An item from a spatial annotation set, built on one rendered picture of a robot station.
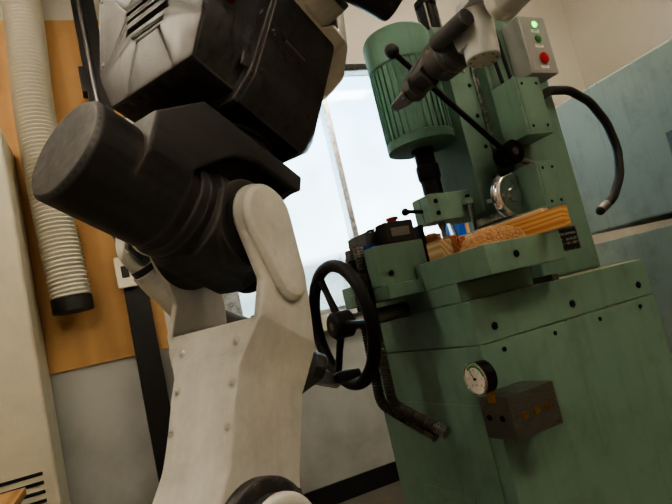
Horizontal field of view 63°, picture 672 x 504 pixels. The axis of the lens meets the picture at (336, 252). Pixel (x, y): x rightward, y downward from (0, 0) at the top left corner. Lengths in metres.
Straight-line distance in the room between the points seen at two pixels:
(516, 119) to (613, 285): 0.46
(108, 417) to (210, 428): 1.92
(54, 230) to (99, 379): 0.63
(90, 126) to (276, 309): 0.26
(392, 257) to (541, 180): 0.41
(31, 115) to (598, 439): 2.26
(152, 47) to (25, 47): 1.98
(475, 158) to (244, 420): 1.02
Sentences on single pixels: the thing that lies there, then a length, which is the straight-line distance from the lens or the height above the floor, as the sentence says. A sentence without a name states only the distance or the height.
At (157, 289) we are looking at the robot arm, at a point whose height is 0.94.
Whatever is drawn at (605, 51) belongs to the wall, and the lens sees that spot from 4.04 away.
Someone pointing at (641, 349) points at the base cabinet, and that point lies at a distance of 1.50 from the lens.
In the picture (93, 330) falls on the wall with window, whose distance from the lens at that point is 2.51.
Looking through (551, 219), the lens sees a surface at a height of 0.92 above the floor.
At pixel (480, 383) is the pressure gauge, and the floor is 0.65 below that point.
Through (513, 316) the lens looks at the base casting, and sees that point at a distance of 1.20.
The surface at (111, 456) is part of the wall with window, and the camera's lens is 2.54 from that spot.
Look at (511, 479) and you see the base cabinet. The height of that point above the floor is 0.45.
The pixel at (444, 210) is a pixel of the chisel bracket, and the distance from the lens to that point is 1.38.
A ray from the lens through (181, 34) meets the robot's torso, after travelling 0.70.
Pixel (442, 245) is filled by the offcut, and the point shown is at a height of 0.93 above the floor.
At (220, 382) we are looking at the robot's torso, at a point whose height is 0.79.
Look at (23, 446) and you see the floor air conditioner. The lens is 2.25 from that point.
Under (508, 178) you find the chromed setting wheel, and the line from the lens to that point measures 1.41.
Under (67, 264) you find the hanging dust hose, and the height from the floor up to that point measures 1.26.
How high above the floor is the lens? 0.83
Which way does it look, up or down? 7 degrees up
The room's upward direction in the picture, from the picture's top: 13 degrees counter-clockwise
